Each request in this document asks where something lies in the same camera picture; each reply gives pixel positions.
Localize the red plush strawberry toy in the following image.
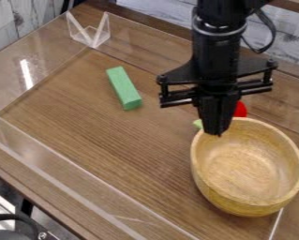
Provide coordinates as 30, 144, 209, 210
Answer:
192, 100, 249, 129

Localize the clear acrylic tray wall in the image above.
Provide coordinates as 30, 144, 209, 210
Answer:
0, 116, 199, 240

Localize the green rectangular block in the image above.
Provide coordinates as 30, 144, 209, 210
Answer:
107, 67, 143, 111

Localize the clear acrylic corner bracket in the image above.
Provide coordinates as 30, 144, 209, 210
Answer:
65, 12, 109, 49

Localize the black cable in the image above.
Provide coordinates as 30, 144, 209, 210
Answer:
0, 213, 37, 240

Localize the black table leg bracket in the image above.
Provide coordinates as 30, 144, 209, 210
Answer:
14, 198, 60, 240

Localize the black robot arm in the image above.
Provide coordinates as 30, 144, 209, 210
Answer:
156, 0, 278, 135

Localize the wooden bowl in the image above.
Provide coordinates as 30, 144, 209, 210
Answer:
189, 117, 299, 218

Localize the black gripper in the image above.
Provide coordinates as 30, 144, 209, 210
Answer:
156, 58, 278, 136

